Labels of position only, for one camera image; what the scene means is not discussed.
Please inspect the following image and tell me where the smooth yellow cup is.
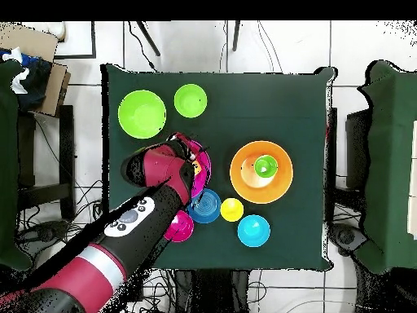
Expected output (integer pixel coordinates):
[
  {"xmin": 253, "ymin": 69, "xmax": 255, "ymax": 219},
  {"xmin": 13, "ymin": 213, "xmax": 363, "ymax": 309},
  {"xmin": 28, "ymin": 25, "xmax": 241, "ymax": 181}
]
[{"xmin": 220, "ymin": 197, "xmax": 245, "ymax": 223}]

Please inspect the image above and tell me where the large orange bowl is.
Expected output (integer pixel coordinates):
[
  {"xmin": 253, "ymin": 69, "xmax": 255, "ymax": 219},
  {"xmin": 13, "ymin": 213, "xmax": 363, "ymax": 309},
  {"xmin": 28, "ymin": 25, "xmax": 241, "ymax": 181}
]
[{"xmin": 230, "ymin": 140, "xmax": 294, "ymax": 205}]

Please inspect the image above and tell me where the black stool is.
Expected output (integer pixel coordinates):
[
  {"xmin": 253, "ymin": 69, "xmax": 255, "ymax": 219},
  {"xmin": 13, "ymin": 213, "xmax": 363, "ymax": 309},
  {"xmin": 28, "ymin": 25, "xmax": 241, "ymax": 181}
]
[{"xmin": 15, "ymin": 104, "xmax": 77, "ymax": 221}]

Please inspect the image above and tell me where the small red bowl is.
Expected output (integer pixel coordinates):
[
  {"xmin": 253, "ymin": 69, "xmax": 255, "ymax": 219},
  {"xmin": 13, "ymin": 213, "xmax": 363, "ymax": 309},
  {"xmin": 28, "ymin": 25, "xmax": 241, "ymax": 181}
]
[{"xmin": 163, "ymin": 209, "xmax": 195, "ymax": 244}]

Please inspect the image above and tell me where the black tripod leg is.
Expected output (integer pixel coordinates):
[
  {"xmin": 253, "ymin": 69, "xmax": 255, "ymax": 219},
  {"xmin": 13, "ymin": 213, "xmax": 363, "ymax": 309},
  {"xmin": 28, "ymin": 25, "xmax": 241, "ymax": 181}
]
[
  {"xmin": 135, "ymin": 20, "xmax": 161, "ymax": 57},
  {"xmin": 231, "ymin": 20, "xmax": 243, "ymax": 52}
]

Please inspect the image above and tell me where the dark blue bowl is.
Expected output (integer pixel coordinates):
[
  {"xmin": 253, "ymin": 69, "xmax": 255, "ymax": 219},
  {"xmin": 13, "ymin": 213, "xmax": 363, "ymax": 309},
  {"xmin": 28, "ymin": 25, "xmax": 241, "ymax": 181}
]
[{"xmin": 187, "ymin": 187, "xmax": 222, "ymax": 225}]

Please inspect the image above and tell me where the black frame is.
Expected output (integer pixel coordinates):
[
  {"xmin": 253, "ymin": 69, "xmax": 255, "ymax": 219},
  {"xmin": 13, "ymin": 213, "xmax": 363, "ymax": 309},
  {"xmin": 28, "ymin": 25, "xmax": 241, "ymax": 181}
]
[{"xmin": 53, "ymin": 20, "xmax": 98, "ymax": 60}]

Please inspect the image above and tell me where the large green bowl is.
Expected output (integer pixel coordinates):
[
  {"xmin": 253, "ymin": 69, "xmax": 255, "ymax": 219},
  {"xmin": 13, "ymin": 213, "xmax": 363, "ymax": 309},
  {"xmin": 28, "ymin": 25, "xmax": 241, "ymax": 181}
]
[{"xmin": 117, "ymin": 89, "xmax": 167, "ymax": 140}]

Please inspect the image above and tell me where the black cabinet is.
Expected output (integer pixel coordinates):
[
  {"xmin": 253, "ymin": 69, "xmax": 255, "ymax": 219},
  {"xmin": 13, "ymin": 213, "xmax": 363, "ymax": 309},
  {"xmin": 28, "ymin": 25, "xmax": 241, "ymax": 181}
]
[{"xmin": 345, "ymin": 108, "xmax": 371, "ymax": 190}]

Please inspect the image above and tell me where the small green bowl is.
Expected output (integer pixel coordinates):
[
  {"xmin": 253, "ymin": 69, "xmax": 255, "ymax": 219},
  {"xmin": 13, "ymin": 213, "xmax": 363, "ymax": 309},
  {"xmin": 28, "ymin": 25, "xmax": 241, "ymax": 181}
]
[{"xmin": 173, "ymin": 83, "xmax": 209, "ymax": 119}]

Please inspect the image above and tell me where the dark green tablecloth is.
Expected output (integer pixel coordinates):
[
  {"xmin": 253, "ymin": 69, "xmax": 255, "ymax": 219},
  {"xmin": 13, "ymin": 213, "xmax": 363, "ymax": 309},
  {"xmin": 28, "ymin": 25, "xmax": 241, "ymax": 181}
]
[
  {"xmin": 0, "ymin": 60, "xmax": 33, "ymax": 271},
  {"xmin": 353, "ymin": 59, "xmax": 417, "ymax": 275},
  {"xmin": 100, "ymin": 63, "xmax": 338, "ymax": 273}
]

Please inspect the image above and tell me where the large pink bowl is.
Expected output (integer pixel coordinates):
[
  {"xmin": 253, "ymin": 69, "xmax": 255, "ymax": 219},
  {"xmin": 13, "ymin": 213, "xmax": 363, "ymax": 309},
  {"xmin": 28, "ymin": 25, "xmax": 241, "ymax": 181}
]
[{"xmin": 190, "ymin": 138, "xmax": 212, "ymax": 199}]

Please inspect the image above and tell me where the small light blue bowl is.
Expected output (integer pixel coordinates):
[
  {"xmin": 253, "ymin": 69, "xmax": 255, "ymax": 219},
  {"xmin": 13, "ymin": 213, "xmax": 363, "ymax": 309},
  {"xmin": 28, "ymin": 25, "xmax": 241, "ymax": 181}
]
[{"xmin": 236, "ymin": 214, "xmax": 271, "ymax": 248}]

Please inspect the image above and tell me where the cardboard box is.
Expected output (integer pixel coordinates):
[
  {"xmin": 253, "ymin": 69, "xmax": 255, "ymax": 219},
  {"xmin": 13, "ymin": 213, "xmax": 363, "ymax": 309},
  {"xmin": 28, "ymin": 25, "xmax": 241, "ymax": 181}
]
[{"xmin": 0, "ymin": 21, "xmax": 72, "ymax": 117}]

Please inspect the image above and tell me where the black floor cable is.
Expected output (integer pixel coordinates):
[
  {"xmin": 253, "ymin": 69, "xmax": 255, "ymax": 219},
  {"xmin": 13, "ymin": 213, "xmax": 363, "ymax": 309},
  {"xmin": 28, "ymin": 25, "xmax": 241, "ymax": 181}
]
[{"xmin": 127, "ymin": 20, "xmax": 158, "ymax": 72}]

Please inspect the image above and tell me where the blue and black bag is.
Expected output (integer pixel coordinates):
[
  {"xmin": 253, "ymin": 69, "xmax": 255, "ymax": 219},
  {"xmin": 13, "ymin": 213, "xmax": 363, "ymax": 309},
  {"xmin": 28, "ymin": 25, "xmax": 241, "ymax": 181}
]
[{"xmin": 0, "ymin": 46, "xmax": 53, "ymax": 112}]

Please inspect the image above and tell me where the ridged green cup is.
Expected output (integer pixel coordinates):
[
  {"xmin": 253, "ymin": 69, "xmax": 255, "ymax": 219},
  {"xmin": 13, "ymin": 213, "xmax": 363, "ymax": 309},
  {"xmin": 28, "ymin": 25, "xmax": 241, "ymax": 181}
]
[{"xmin": 253, "ymin": 154, "xmax": 279, "ymax": 179}]

